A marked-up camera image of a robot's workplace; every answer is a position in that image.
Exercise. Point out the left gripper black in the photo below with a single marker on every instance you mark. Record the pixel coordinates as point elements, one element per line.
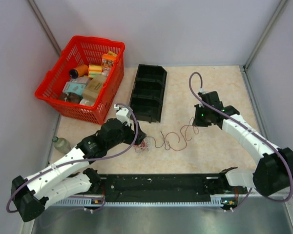
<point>131,134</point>

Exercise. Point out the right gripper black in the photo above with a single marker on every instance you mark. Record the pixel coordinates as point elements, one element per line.
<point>196,121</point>

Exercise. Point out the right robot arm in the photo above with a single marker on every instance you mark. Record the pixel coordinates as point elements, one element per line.
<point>274,165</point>

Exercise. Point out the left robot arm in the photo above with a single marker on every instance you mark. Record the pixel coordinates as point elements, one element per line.
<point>33,194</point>

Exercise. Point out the black three-compartment tray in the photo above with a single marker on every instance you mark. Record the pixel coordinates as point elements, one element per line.
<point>147,95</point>

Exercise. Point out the white cup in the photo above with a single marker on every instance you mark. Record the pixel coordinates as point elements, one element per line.
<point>85,102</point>

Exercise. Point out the brown cardboard box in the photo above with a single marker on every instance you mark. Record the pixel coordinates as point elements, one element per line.
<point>93,88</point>

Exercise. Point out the pink packet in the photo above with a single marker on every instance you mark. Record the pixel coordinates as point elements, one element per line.
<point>81,80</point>

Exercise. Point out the dark brown round item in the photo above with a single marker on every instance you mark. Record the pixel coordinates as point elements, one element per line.
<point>70,97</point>

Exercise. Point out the yellow green sponge pack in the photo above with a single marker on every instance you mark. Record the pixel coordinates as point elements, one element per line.
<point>94,70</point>

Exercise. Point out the orange snack box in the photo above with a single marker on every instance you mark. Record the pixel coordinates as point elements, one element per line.
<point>108,61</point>

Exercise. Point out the teal packet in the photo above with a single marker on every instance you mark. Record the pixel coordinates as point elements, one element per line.
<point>72,87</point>

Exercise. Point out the orange bottle black cap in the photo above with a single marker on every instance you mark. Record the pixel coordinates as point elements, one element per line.
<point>78,71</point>

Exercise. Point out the red plastic basket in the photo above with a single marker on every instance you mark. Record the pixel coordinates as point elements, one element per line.
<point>83,50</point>

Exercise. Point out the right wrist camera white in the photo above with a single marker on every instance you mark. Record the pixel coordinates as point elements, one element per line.
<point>202,92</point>

